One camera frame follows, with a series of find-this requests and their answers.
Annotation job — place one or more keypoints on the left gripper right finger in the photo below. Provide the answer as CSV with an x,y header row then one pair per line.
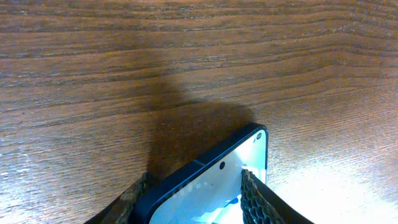
x,y
263,206

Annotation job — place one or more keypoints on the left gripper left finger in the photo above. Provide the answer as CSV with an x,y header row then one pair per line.
x,y
118,211

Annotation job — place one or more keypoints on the blue screen Galaxy smartphone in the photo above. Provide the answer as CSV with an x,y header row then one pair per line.
x,y
207,189

